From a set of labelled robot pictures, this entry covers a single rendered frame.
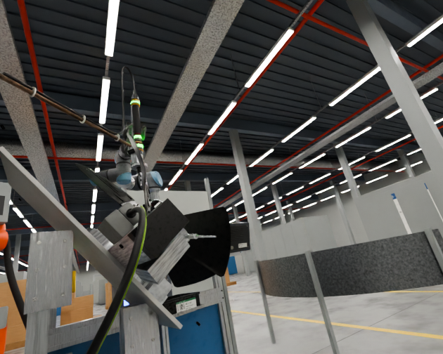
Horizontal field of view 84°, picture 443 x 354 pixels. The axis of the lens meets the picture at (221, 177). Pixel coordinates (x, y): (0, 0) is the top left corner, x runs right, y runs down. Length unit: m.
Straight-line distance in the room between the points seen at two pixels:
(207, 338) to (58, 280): 0.97
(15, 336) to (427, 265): 8.60
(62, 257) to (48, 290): 0.08
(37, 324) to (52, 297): 0.07
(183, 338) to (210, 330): 0.17
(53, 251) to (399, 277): 2.37
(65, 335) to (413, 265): 2.38
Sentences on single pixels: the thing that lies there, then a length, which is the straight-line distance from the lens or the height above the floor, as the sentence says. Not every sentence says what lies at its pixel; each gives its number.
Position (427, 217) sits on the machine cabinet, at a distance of 6.76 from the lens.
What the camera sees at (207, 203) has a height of 1.82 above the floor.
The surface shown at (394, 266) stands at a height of 0.73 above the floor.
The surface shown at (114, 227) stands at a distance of 0.63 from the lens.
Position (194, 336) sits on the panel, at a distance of 1.56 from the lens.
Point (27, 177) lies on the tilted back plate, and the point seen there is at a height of 1.28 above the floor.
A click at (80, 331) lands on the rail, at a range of 1.38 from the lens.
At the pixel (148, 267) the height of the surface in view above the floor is 1.00.
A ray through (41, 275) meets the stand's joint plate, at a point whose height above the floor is 1.03.
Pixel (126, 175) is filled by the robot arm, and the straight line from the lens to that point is 1.40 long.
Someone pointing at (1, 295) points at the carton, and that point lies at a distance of 9.01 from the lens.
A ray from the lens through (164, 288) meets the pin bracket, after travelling 0.93.
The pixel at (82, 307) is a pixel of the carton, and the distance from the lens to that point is 10.20.
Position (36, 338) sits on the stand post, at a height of 0.89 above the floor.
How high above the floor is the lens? 0.97
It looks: 20 degrees up
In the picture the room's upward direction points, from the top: 11 degrees counter-clockwise
